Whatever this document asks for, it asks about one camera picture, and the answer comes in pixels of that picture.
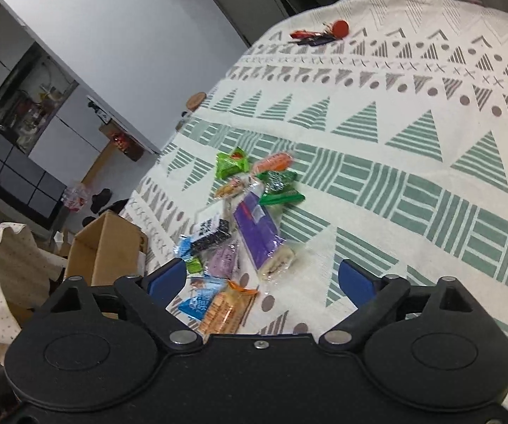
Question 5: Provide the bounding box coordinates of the clear purple snack packet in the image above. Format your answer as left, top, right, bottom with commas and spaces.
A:
204, 241, 241, 280

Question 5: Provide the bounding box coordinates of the blue white snack packet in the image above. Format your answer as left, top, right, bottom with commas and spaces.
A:
166, 276, 226, 323

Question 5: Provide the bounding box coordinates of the dotted cloth bag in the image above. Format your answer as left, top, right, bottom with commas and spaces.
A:
0, 222, 67, 345

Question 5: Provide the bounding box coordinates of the bright green snack packet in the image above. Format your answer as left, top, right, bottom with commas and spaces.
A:
215, 147, 251, 181

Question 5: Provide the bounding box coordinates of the orange cracker packet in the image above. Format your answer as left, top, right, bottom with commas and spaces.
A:
197, 280, 259, 335

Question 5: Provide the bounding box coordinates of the dark green snack packet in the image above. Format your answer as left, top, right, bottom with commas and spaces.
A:
256, 170, 298, 194

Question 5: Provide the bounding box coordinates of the clear peanut snack packet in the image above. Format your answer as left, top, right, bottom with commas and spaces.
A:
214, 176, 255, 199

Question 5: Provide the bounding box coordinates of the pack of water bottles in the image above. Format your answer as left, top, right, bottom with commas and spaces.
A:
62, 183, 91, 211

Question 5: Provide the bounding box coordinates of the black cabinet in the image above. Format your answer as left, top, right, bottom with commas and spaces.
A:
0, 42, 80, 230

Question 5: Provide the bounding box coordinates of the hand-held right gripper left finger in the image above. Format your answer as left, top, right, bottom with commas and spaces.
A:
42, 258, 204, 351

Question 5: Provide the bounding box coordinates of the white packet with black label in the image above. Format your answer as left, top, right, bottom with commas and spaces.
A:
190, 203, 237, 254

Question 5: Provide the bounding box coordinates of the long purple snack packet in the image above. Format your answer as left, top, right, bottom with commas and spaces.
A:
232, 185, 299, 281

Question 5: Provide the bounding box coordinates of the cardboard box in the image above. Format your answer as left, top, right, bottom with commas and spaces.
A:
64, 211, 149, 288

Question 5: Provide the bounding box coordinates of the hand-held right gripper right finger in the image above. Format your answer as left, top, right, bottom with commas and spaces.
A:
319, 260, 489, 355

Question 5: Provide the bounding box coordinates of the small blue snack packet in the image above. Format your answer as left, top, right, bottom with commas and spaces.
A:
173, 236, 202, 259

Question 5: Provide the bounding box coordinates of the orange sausage packet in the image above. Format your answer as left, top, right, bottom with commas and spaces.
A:
252, 151, 293, 175

